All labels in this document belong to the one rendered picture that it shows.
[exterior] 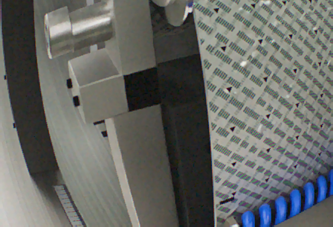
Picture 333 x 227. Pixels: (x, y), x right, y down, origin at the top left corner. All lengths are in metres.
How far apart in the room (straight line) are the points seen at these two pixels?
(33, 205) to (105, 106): 0.30
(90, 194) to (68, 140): 0.12
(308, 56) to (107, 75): 0.16
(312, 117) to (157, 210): 0.17
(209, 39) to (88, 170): 0.43
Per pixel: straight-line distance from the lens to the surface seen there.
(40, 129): 0.93
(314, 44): 0.59
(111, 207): 0.89
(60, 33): 0.60
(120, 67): 0.62
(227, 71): 0.56
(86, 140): 1.01
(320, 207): 0.63
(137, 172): 0.68
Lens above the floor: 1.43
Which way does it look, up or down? 30 degrees down
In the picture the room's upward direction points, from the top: 8 degrees counter-clockwise
